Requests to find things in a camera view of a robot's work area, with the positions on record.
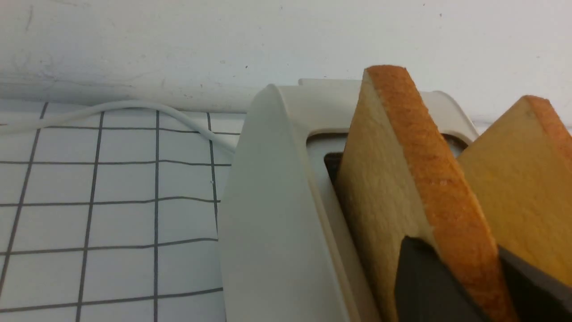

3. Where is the toasted bread slice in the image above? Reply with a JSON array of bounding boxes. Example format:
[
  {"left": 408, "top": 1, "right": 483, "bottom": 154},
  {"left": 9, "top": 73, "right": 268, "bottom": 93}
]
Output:
[
  {"left": 335, "top": 65, "right": 518, "bottom": 322},
  {"left": 457, "top": 95, "right": 572, "bottom": 287}
]

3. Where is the white grid tablecloth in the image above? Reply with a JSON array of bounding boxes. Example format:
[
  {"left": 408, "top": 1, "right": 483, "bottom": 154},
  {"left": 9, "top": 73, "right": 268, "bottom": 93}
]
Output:
[{"left": 0, "top": 109, "right": 244, "bottom": 322}]

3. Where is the white power cable with plug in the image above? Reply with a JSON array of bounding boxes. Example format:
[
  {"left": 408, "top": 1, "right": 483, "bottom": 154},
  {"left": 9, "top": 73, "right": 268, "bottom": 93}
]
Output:
[{"left": 0, "top": 99, "right": 236, "bottom": 155}]

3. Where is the cream white toaster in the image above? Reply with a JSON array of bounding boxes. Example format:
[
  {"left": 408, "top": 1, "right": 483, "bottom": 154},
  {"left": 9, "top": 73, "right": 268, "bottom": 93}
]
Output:
[{"left": 218, "top": 78, "right": 479, "bottom": 322}]

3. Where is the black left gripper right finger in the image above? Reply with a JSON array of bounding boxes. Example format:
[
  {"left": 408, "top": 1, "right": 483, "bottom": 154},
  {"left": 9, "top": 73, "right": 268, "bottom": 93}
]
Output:
[{"left": 498, "top": 246, "right": 572, "bottom": 322}]

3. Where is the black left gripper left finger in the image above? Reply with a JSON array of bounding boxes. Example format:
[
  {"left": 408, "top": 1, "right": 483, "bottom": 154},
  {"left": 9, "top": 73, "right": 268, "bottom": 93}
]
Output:
[{"left": 394, "top": 236, "right": 490, "bottom": 322}]

